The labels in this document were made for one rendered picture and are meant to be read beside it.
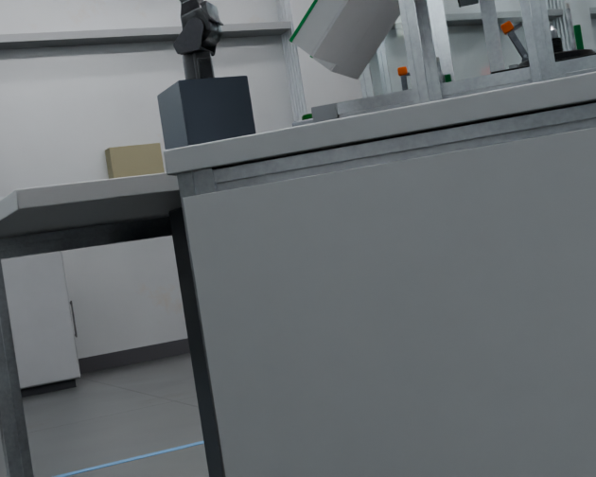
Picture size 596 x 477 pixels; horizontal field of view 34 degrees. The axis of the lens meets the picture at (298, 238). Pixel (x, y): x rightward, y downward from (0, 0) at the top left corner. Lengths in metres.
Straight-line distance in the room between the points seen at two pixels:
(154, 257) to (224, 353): 6.95
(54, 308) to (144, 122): 1.99
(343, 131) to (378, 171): 0.06
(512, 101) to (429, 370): 0.32
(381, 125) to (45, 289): 5.93
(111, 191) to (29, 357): 5.55
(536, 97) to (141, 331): 7.09
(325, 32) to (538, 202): 0.46
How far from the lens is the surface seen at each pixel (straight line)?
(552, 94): 1.14
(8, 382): 2.07
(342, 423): 1.17
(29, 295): 6.96
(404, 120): 1.14
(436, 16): 2.99
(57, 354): 7.00
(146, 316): 8.10
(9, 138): 7.99
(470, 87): 1.73
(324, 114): 1.75
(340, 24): 1.46
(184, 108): 1.86
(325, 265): 1.15
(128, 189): 1.46
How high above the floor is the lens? 0.72
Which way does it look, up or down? 1 degrees up
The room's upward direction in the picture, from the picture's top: 9 degrees counter-clockwise
